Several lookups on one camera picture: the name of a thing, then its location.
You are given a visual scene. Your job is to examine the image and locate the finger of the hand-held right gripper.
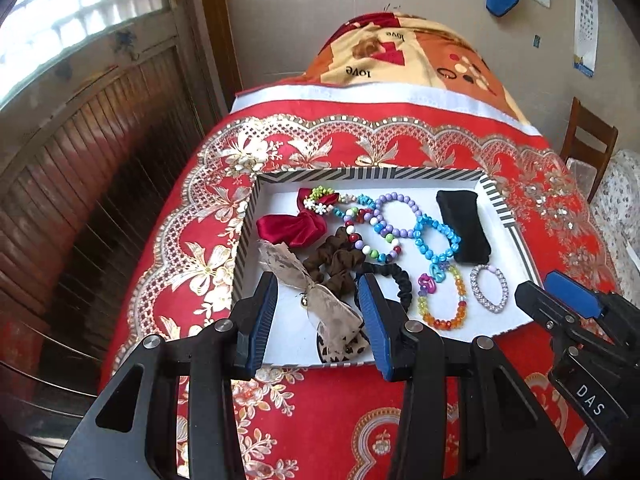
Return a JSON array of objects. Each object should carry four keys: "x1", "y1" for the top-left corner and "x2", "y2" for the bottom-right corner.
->
[
  {"x1": 545, "y1": 270, "x2": 640, "y2": 333},
  {"x1": 515, "y1": 281, "x2": 616, "y2": 361}
]

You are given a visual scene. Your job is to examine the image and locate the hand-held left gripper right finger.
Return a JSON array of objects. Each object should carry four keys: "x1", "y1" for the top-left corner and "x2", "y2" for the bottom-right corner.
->
[{"x1": 357, "y1": 273, "x2": 581, "y2": 480}]

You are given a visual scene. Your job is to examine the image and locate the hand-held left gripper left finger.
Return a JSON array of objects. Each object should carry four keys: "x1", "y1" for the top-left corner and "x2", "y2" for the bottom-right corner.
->
[{"x1": 52, "y1": 271, "x2": 279, "y2": 480}]

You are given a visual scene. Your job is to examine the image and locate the black scrunchie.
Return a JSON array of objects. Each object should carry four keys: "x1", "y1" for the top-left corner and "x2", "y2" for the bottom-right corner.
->
[{"x1": 352, "y1": 261, "x2": 413, "y2": 318}]

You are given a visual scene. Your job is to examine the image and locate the beige lace bow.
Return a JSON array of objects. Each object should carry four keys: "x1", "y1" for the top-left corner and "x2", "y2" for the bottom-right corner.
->
[{"x1": 256, "y1": 240, "x2": 363, "y2": 346}]

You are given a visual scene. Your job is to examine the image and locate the pink and teal chain links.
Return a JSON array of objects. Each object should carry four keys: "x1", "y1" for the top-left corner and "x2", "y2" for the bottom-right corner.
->
[{"x1": 417, "y1": 260, "x2": 451, "y2": 295}]

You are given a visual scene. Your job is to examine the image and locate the rainbow crystal bracelet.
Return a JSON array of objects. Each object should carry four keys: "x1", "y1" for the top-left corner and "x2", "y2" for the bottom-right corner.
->
[{"x1": 417, "y1": 265, "x2": 469, "y2": 332}]

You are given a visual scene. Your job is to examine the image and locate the mixed colour bead bracelet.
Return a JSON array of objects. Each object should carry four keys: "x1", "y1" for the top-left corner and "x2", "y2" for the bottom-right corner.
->
[{"x1": 342, "y1": 205, "x2": 405, "y2": 265}]

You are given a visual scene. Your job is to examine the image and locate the red velvet bow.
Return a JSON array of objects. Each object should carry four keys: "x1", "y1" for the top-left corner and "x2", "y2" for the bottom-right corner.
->
[{"x1": 256, "y1": 187, "x2": 328, "y2": 251}]

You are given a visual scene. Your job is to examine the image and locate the blue bead bracelet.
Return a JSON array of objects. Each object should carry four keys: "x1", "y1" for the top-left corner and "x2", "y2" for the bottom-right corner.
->
[{"x1": 412, "y1": 212, "x2": 463, "y2": 266}]

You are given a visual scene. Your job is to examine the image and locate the black-and-white striped box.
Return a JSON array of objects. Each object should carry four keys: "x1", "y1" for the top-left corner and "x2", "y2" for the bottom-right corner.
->
[{"x1": 232, "y1": 167, "x2": 543, "y2": 371}]

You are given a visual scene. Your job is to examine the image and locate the black fabric pouch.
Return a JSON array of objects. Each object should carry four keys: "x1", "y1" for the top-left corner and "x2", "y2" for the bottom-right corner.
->
[{"x1": 436, "y1": 189, "x2": 493, "y2": 265}]

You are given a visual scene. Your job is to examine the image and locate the purple bead bracelet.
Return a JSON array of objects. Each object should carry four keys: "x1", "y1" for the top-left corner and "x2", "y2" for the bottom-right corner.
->
[{"x1": 372, "y1": 192, "x2": 426, "y2": 241}]

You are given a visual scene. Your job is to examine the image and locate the flower bead bracelet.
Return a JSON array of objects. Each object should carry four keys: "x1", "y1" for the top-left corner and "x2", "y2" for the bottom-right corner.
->
[{"x1": 302, "y1": 186, "x2": 373, "y2": 217}]

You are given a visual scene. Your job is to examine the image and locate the spotted hair clip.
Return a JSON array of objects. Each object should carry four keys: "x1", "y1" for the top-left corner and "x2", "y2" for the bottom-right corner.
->
[{"x1": 316, "y1": 332, "x2": 372, "y2": 365}]

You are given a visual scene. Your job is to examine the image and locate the brown scrunchie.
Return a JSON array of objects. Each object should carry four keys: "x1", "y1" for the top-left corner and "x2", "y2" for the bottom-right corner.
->
[{"x1": 302, "y1": 227, "x2": 368, "y2": 293}]

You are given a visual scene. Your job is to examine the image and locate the white patterned cloth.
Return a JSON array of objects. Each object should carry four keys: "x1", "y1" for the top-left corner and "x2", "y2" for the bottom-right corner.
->
[{"x1": 587, "y1": 149, "x2": 640, "y2": 306}]

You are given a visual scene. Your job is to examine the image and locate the wooden chair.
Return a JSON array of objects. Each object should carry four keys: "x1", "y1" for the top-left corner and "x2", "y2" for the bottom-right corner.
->
[{"x1": 559, "y1": 97, "x2": 619, "y2": 204}]

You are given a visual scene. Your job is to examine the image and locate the wooden slatted door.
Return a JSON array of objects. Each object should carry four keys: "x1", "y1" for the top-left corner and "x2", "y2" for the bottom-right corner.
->
[{"x1": 0, "y1": 0, "x2": 241, "y2": 411}]

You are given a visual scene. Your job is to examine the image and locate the printed orange blanket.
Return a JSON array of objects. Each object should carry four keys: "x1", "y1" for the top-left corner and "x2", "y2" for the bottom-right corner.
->
[{"x1": 300, "y1": 10, "x2": 531, "y2": 126}]

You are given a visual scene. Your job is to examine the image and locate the window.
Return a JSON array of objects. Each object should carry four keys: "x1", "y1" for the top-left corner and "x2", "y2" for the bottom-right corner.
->
[{"x1": 0, "y1": 0, "x2": 168, "y2": 106}]

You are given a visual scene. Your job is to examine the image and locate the silver rhinestone bracelet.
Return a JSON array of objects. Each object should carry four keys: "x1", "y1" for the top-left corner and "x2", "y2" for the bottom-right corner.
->
[{"x1": 469, "y1": 263, "x2": 510, "y2": 314}]

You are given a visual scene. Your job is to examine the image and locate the eye chart wall poster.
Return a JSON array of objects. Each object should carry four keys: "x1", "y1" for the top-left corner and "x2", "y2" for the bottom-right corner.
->
[{"x1": 571, "y1": 0, "x2": 599, "y2": 78}]

